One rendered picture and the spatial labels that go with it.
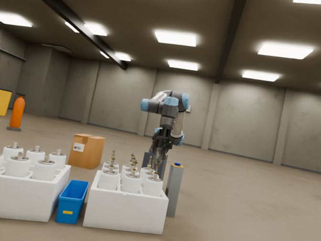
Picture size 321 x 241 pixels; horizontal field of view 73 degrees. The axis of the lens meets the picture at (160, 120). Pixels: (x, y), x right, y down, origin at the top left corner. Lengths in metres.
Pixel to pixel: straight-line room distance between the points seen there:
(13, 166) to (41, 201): 0.20
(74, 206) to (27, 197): 0.20
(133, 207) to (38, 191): 0.44
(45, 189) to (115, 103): 10.09
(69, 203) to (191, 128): 9.23
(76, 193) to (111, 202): 0.37
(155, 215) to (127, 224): 0.14
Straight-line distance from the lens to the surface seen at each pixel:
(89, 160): 2.24
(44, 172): 1.17
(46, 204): 1.17
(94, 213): 1.15
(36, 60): 12.17
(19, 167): 1.20
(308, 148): 11.07
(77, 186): 1.44
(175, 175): 1.38
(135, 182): 1.14
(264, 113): 10.55
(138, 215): 1.16
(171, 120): 1.12
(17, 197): 1.19
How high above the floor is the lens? 0.52
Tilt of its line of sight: 2 degrees up
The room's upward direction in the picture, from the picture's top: 11 degrees clockwise
